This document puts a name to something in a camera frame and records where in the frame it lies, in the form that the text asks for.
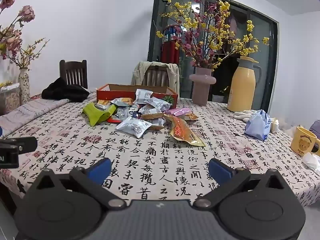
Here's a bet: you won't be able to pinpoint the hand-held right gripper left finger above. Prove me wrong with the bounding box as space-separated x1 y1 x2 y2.
29 158 127 210

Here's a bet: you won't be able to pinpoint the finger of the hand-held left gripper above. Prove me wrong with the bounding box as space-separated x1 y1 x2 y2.
0 137 38 153

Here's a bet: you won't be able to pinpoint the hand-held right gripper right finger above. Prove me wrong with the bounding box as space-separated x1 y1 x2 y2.
194 158 292 210

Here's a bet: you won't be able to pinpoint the large orange gold snack packet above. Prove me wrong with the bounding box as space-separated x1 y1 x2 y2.
164 115 206 147

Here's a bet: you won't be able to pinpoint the white silver snack packet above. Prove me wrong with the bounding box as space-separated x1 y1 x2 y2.
116 116 152 138
135 89 153 104

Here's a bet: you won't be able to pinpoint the green snack packet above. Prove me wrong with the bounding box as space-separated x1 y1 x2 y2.
83 102 118 127

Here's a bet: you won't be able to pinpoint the pink snack packet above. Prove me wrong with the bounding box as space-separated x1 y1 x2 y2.
165 107 192 117

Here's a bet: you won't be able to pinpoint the red cardboard box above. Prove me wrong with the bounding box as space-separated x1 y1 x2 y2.
97 84 178 111

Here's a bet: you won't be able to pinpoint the pile of assorted snack packets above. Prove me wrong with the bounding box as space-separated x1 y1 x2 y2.
96 97 175 130

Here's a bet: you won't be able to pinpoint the folded patterned cloth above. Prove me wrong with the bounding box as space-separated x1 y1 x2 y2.
0 97 72 136

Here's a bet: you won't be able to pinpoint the clear storage box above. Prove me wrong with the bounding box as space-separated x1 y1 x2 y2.
0 82 20 115

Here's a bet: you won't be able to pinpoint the blue white plastic bag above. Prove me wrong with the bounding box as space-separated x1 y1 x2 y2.
244 109 271 141

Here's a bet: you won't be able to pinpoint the patterned tall vase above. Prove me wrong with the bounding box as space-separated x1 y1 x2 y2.
18 68 31 105

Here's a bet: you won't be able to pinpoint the white gloves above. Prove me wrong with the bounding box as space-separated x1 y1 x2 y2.
234 109 260 123

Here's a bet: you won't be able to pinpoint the black cloth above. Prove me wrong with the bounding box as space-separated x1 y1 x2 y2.
41 77 90 102

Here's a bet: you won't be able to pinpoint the yellow thermos jug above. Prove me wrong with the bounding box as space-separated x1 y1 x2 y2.
226 56 262 112

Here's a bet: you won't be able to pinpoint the dark wooden chair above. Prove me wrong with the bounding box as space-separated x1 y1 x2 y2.
59 60 88 89

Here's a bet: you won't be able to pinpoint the yellow bear mug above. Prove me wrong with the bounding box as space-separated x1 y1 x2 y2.
290 126 320 157

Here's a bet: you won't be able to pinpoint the white tissue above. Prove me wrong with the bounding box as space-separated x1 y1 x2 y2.
301 152 320 176

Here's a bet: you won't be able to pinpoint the chair with beige jacket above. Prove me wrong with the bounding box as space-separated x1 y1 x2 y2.
132 61 180 96

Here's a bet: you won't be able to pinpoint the hanging red garment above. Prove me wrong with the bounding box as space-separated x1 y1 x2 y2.
161 25 183 64

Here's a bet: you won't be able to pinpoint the pink vase with flowers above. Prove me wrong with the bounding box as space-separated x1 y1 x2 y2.
147 0 279 115

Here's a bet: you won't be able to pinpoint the yellow and pink flower branches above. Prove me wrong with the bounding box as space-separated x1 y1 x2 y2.
156 0 270 70

